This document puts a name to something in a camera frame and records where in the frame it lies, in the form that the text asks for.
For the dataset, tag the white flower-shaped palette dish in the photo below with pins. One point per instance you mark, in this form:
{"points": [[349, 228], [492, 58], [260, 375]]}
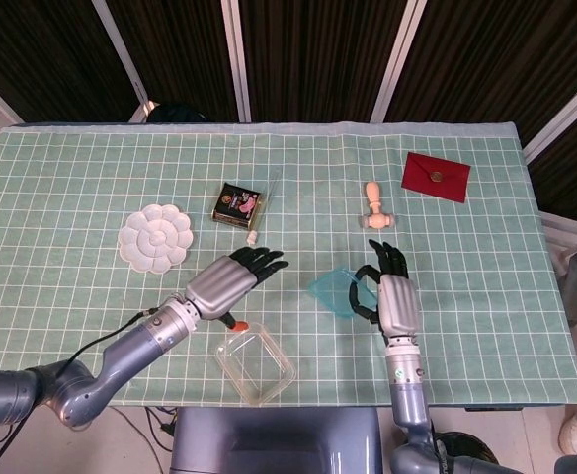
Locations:
{"points": [[155, 238]]}

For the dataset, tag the glass dropper with white bulb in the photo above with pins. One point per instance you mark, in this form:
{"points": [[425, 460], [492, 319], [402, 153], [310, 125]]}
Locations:
{"points": [[252, 238]]}

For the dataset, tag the dark partition screen white frames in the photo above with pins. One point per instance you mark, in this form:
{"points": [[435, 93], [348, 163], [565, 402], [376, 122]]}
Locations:
{"points": [[318, 54]]}

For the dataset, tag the clear plastic container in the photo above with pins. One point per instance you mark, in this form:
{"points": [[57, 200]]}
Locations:
{"points": [[254, 365]]}

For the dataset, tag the black object behind table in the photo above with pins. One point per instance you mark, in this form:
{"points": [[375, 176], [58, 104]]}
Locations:
{"points": [[177, 112]]}

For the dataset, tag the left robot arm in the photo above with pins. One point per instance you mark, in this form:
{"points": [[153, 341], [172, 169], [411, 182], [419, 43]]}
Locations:
{"points": [[120, 355]]}

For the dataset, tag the white metal rack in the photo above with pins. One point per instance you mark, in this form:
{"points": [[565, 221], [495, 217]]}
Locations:
{"points": [[565, 232]]}

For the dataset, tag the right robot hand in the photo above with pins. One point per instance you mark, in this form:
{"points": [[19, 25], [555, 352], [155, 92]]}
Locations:
{"points": [[399, 306]]}

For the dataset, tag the red envelope with gold seal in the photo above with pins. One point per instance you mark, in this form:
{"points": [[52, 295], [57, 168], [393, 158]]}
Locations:
{"points": [[446, 185]]}

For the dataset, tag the blue translucent lid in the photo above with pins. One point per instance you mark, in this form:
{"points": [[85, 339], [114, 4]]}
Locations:
{"points": [[333, 291]]}

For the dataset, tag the black trash bin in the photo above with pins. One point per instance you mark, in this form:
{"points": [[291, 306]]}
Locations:
{"points": [[466, 444]]}

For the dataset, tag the black luncheon meat can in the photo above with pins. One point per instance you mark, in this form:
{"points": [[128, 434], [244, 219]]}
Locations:
{"points": [[239, 205]]}

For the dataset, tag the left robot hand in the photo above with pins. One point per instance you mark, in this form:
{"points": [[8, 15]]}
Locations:
{"points": [[219, 286]]}

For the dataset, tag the green checked tablecloth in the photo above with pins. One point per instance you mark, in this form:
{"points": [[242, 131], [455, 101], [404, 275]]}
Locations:
{"points": [[71, 173]]}

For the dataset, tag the blue-grey robot torso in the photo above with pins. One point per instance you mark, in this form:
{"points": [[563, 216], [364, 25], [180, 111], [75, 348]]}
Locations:
{"points": [[273, 439]]}

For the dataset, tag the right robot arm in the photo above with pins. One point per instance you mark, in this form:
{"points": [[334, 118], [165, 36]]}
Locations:
{"points": [[409, 400]]}

